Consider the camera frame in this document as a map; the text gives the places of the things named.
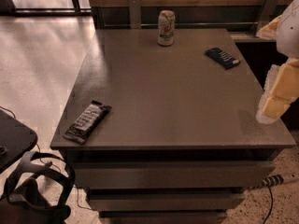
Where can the grey drawer cabinet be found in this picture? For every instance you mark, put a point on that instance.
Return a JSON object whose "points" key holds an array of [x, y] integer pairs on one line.
{"points": [[181, 142]]}

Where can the black side table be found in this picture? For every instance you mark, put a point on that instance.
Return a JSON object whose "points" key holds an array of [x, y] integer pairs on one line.
{"points": [[15, 139]]}

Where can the white soda can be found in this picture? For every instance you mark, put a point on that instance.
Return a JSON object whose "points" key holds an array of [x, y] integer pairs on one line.
{"points": [[166, 28]]}

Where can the metal wall bracket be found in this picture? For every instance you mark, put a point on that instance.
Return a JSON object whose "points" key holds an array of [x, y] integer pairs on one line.
{"points": [[266, 11], [135, 13]]}

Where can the right metal wall bracket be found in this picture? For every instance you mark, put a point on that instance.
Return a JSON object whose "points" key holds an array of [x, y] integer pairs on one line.
{"points": [[266, 11]]}

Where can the left metal wall bracket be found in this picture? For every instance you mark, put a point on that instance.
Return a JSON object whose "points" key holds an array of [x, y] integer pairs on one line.
{"points": [[135, 13]]}

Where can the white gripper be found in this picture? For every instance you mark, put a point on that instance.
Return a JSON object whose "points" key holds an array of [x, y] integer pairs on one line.
{"points": [[290, 32]]}

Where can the dark rxbar chocolate wrapper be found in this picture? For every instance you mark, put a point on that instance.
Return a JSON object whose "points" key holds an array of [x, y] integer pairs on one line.
{"points": [[80, 130]]}

